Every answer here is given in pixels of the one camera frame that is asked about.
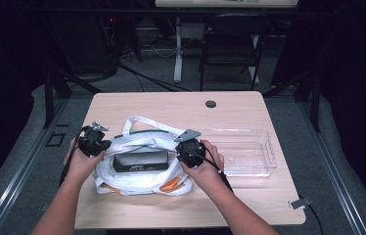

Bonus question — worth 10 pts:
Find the clear plastic tray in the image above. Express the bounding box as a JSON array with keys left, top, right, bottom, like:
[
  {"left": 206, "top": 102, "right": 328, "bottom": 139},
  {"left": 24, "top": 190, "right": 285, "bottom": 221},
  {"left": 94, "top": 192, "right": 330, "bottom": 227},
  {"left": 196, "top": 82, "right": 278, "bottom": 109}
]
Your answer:
[{"left": 200, "top": 127, "right": 278, "bottom": 179}]

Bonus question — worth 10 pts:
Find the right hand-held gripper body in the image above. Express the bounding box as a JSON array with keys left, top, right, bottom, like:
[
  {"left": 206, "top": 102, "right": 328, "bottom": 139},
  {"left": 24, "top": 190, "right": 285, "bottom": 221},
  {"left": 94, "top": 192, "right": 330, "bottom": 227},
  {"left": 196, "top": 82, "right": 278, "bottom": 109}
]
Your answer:
[{"left": 174, "top": 128, "right": 206, "bottom": 169}]

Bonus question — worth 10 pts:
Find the long black box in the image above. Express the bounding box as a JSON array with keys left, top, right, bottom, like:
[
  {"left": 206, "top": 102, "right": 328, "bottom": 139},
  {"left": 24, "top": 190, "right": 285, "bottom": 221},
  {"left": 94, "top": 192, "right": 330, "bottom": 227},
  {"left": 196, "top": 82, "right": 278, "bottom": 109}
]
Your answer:
[{"left": 112, "top": 149, "right": 170, "bottom": 173}]

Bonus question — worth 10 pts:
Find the grey cable clip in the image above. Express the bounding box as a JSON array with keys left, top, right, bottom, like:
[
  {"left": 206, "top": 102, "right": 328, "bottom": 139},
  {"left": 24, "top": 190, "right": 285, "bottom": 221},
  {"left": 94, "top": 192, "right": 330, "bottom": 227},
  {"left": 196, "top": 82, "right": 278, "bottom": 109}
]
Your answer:
[{"left": 288, "top": 196, "right": 313, "bottom": 211}]

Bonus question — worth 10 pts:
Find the light desk with white legs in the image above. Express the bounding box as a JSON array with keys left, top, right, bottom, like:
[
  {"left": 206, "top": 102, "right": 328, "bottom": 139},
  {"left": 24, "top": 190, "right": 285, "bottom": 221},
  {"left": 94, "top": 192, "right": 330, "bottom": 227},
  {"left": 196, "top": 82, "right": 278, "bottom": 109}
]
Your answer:
[{"left": 155, "top": 0, "right": 299, "bottom": 84}]

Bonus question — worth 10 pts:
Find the aluminium floor rail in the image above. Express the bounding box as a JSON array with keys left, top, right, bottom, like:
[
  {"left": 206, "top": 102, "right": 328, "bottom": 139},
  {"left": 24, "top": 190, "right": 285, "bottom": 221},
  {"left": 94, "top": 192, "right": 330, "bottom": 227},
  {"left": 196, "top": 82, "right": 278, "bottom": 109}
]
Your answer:
[
  {"left": 0, "top": 97, "right": 71, "bottom": 235},
  {"left": 297, "top": 97, "right": 366, "bottom": 235}
]

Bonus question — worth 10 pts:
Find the dark equipment cabinet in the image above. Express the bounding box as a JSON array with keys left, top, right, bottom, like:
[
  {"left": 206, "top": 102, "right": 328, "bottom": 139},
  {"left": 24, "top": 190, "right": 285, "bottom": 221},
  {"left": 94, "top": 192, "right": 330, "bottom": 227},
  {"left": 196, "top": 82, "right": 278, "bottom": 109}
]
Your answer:
[{"left": 52, "top": 13, "right": 120, "bottom": 76}]

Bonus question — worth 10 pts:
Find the person's right hand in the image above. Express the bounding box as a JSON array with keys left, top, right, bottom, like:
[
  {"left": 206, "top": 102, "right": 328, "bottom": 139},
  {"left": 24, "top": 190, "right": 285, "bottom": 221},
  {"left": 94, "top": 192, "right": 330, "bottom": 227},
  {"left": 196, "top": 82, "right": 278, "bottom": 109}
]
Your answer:
[{"left": 179, "top": 139, "right": 228, "bottom": 197}]

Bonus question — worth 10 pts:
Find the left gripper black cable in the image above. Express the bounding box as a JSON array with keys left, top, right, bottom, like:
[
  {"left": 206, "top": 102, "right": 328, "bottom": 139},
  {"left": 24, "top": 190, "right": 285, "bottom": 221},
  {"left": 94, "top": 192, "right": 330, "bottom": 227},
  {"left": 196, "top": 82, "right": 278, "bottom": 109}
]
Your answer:
[{"left": 58, "top": 129, "right": 87, "bottom": 189}]

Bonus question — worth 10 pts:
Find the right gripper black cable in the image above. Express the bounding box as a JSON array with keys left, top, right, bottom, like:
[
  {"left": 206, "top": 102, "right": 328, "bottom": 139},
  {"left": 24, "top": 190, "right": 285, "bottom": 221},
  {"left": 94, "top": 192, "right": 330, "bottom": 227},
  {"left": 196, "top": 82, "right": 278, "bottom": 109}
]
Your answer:
[{"left": 189, "top": 150, "right": 235, "bottom": 194}]

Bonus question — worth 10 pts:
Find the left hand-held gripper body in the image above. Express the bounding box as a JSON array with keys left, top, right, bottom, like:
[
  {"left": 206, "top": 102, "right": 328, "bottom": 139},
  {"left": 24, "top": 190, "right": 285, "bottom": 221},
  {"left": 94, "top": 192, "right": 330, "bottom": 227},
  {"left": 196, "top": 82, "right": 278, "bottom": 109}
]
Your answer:
[{"left": 78, "top": 120, "right": 113, "bottom": 158}]

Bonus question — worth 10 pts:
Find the black cable at table edge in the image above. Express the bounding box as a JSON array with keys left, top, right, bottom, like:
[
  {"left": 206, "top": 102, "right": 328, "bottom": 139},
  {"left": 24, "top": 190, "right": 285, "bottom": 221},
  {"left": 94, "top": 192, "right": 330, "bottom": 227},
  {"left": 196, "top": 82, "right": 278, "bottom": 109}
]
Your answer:
[{"left": 297, "top": 195, "right": 325, "bottom": 235}]

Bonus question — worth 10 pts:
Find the black metal stand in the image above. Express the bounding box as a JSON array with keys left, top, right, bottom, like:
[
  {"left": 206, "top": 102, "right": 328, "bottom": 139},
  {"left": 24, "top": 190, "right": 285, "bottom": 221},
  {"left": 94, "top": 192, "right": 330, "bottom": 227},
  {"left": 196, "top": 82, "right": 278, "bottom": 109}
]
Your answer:
[
  {"left": 262, "top": 69, "right": 322, "bottom": 133},
  {"left": 42, "top": 69, "right": 105, "bottom": 130}
]

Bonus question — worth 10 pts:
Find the black folding chair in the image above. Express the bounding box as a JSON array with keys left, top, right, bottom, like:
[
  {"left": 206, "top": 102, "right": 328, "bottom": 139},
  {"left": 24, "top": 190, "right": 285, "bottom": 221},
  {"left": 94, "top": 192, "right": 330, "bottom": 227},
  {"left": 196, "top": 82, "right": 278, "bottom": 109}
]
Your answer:
[{"left": 198, "top": 13, "right": 275, "bottom": 92}]

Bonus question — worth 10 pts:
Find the thick black floor cable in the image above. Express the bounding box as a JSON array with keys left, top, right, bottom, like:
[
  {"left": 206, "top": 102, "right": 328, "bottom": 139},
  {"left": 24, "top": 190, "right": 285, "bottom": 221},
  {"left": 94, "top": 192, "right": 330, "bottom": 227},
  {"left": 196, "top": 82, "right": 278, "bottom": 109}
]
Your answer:
[{"left": 116, "top": 63, "right": 193, "bottom": 93}]

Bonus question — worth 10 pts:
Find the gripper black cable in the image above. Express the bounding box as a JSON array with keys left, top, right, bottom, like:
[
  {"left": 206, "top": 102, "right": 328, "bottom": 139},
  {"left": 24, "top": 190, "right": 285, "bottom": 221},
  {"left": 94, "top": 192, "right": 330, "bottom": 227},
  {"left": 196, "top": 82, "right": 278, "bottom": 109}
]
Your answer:
[
  {"left": 189, "top": 150, "right": 235, "bottom": 194},
  {"left": 58, "top": 129, "right": 87, "bottom": 189}
]

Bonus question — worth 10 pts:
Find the person's left hand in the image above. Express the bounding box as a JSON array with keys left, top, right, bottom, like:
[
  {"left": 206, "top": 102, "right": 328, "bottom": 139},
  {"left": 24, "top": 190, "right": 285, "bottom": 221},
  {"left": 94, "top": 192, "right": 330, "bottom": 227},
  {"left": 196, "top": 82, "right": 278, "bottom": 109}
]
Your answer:
[{"left": 63, "top": 138, "right": 108, "bottom": 184}]

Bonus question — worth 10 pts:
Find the white patterned tote bag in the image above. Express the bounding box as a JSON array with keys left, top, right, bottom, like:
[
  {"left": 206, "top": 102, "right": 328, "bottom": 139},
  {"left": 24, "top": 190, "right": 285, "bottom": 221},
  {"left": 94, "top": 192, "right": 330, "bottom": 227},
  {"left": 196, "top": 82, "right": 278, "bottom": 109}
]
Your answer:
[{"left": 93, "top": 115, "right": 195, "bottom": 197}]

